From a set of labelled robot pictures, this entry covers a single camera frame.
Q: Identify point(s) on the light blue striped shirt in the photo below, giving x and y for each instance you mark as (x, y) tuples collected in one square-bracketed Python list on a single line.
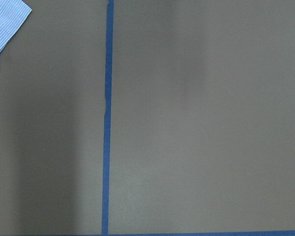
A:
[(13, 13)]

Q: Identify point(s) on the brown paper table mat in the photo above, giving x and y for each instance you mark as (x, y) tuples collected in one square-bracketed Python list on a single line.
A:
[(149, 118)]

